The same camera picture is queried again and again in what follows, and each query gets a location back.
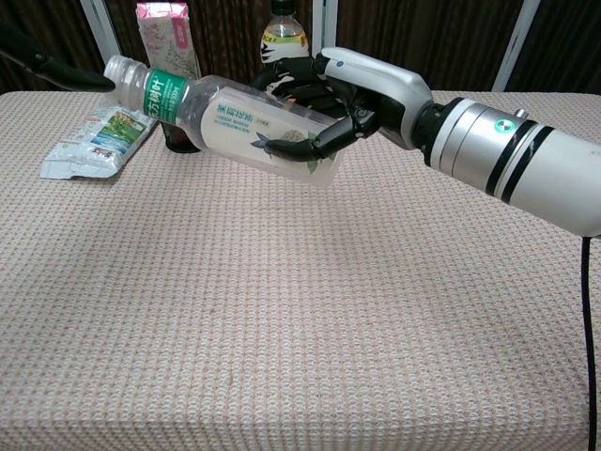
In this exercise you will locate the white frame post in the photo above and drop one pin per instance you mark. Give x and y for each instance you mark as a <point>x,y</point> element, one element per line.
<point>326,23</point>
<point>101,23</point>
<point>514,47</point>

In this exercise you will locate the black mesh pen holder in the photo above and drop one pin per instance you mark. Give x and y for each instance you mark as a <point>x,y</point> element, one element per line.
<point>176,138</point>

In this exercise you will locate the white snack bag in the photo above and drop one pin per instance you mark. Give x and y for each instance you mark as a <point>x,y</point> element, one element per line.
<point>94,145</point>

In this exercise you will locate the orange juice bottle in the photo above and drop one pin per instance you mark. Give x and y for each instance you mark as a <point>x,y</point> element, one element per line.
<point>284,33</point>

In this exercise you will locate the beige textured tablecloth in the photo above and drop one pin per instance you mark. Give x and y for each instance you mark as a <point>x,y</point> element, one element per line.
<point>282,305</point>

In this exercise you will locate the black pointed object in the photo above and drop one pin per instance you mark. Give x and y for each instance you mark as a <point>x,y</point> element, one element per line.
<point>70,75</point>

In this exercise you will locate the transparent plastic bottle green label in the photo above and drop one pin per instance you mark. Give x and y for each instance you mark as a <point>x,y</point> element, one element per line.
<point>225,122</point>

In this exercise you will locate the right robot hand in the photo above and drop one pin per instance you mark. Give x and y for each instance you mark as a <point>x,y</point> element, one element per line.
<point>380,89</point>

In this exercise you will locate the pink floral carton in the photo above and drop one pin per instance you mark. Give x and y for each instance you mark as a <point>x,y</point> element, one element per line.
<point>169,42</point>

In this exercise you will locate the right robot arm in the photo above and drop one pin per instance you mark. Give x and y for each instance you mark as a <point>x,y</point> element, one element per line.
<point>540,169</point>

